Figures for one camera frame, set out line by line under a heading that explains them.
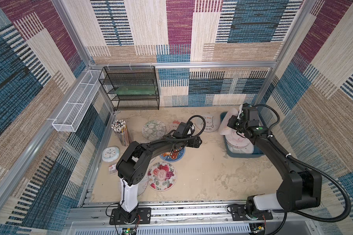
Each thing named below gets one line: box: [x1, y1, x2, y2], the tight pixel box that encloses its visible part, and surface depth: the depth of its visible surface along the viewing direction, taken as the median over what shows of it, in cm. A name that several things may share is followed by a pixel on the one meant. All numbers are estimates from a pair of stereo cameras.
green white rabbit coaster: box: [227, 143, 254, 154], surface depth 98 cm
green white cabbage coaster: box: [142, 119, 167, 141], surface depth 110 cm
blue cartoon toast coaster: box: [159, 146, 186, 163], surface depth 96 cm
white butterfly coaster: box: [137, 172, 149, 196], surface depth 85 cm
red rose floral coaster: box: [147, 161, 178, 192], surface depth 89 cm
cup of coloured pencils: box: [111, 119, 133, 147], surface depth 89 cm
